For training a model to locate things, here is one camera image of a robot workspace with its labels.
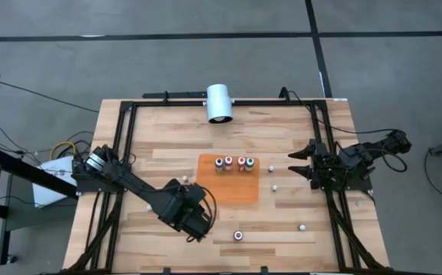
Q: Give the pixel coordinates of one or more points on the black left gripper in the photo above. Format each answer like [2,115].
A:
[186,210]

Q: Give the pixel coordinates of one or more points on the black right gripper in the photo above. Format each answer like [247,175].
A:
[325,168]

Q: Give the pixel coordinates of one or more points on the green-capped food coloring bottle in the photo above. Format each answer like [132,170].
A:
[249,164]

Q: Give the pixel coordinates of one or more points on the black-capped food coloring bottle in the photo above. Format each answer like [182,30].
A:
[219,164]

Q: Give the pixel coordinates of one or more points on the red-capped food coloring bottle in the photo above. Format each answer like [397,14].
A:
[237,235]

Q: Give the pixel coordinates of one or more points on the pink-capped food coloring bottle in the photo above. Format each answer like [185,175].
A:
[228,163]

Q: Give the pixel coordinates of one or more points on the orange-capped food coloring bottle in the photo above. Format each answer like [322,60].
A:
[241,163]

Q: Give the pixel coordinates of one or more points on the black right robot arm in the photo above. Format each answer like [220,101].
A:
[358,154]

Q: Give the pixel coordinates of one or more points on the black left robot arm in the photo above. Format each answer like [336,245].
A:
[129,179]

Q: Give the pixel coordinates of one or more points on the white cap right of mat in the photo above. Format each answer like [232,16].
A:
[274,187]

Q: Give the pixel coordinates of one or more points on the translucent orange plastic tray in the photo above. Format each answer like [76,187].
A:
[228,191]

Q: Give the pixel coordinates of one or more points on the black power strip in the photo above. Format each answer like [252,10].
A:
[175,94]

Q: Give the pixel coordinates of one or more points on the white paper sheet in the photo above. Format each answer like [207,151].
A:
[47,198]

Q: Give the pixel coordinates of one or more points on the black aluminium table frame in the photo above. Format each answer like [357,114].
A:
[159,103]

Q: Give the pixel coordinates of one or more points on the black desk frame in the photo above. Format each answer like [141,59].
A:
[22,169]

